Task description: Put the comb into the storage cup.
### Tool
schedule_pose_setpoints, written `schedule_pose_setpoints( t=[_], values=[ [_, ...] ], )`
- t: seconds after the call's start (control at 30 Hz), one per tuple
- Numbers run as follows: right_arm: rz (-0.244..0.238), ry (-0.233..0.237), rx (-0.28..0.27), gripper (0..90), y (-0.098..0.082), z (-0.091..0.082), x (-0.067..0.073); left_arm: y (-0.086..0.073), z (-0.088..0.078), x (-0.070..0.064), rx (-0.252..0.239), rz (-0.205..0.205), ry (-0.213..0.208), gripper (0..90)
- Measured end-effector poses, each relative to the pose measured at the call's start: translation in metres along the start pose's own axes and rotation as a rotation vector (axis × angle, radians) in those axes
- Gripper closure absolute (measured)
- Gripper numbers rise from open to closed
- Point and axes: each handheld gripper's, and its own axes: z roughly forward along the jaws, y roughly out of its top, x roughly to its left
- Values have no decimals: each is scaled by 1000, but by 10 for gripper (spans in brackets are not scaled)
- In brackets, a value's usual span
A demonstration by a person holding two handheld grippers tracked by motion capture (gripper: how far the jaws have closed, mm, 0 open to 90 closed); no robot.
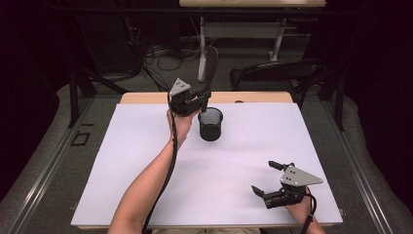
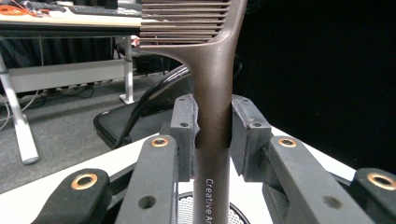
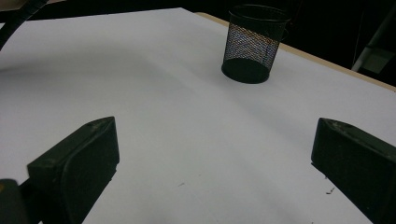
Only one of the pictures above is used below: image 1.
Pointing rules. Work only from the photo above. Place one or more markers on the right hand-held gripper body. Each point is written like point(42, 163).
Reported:
point(297, 178)

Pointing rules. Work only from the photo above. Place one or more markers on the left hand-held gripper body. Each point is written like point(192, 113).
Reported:
point(181, 102)

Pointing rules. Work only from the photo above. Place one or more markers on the black mesh cup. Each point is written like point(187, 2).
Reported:
point(210, 131)

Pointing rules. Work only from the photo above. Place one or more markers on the dark grey knife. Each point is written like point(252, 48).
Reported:
point(211, 65)

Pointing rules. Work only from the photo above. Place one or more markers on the person's left hand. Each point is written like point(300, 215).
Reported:
point(181, 128)

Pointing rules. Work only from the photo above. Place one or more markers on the person's right hand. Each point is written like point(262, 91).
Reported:
point(300, 211)

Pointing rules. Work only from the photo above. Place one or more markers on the wooden table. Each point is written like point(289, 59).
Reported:
point(146, 97)

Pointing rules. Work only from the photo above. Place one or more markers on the white table mat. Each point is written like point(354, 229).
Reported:
point(227, 169)

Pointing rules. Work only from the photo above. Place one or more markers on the white-legged wooden desk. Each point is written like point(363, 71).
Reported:
point(240, 30)

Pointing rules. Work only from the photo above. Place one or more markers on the black chair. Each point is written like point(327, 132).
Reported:
point(276, 71)

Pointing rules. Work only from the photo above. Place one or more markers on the black metal stand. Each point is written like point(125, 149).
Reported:
point(74, 97)
point(339, 97)

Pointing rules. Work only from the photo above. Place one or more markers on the metal floor rail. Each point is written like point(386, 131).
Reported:
point(48, 165)
point(357, 162)

